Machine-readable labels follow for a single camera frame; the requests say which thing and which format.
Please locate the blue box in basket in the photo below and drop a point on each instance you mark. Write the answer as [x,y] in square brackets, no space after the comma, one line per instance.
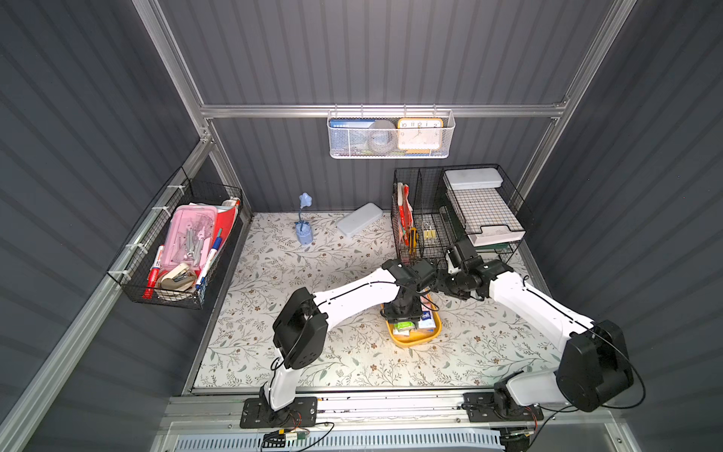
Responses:
[349,137]

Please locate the checkered notebook stack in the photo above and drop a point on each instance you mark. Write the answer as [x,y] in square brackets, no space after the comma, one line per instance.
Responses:
[485,216]

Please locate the yellow plastic storage box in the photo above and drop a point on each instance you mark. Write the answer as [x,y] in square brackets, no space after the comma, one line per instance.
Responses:
[418,337]

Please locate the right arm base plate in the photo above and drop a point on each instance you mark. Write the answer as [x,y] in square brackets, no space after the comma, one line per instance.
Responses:
[496,407]

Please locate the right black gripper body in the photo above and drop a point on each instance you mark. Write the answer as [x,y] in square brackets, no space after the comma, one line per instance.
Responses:
[444,284]

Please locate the white box on organizer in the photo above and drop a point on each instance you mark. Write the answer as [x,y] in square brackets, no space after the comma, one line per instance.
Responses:
[467,179]

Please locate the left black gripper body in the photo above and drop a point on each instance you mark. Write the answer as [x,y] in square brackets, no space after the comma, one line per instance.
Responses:
[404,308]

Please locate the red white marker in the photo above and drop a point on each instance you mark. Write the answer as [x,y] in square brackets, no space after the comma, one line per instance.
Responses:
[154,274]

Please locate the blue flower desk lamp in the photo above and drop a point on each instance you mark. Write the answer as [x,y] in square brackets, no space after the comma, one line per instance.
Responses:
[303,228]

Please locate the tape roll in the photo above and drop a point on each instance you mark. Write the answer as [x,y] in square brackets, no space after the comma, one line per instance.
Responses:
[382,137]

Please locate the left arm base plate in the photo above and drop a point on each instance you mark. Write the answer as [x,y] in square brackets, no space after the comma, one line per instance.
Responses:
[257,414]

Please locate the black wire side basket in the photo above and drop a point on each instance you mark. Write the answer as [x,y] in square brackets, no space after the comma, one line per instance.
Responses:
[132,274]

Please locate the yellow alarm clock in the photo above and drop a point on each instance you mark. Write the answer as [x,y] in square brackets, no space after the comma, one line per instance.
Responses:
[420,134]

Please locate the floral table mat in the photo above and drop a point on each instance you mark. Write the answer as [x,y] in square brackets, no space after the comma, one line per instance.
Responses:
[481,341]

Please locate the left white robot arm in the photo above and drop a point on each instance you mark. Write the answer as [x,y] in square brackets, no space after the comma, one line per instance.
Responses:
[301,328]

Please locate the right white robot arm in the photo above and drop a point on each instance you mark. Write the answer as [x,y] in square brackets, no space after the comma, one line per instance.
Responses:
[594,366]

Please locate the pink pencil case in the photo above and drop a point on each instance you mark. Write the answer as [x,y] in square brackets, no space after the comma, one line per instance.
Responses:
[189,236]

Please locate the green tissue pack front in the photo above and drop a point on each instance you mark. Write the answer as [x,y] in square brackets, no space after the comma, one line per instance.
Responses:
[404,326]

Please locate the white rectangular plastic case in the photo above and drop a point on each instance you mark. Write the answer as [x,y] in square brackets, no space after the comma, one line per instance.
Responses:
[359,219]

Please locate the blue white marker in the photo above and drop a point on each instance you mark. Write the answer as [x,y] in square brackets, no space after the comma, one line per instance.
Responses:
[211,256]

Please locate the beige stapler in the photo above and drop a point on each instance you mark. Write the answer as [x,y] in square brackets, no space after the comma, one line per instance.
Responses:
[179,279]

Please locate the white wire wall basket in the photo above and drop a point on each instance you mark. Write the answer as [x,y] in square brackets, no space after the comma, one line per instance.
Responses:
[394,115]

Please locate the black wire desk organizer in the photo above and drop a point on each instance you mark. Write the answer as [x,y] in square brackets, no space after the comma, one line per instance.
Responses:
[436,226]

